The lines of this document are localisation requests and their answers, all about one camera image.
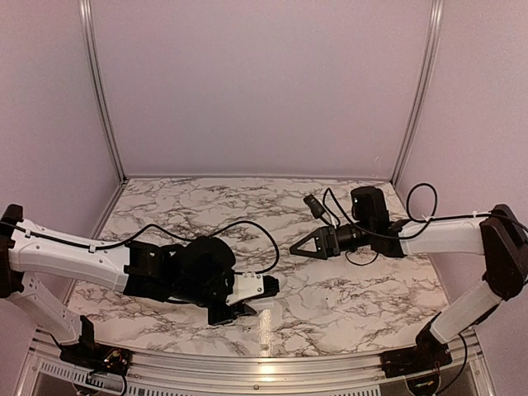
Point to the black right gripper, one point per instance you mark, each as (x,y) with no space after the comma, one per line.
(327,247)

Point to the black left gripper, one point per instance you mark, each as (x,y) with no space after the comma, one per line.
(216,318)

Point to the white remote control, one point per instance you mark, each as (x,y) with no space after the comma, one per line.
(260,304)

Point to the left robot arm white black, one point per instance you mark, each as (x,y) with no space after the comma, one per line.
(200,272)

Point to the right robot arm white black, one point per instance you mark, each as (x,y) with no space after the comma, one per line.
(496,235)

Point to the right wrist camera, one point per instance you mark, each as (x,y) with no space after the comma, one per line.
(317,210)

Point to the front aluminium rail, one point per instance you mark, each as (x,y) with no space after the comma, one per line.
(163,373)

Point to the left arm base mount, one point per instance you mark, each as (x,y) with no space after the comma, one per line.
(100,358)

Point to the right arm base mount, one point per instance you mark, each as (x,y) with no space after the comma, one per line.
(414,359)

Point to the right aluminium frame post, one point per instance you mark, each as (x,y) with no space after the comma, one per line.
(423,82)

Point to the aluminium frame post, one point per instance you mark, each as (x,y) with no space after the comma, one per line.
(90,40)
(423,82)

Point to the left aluminium frame post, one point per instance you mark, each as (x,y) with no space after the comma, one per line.
(90,40)

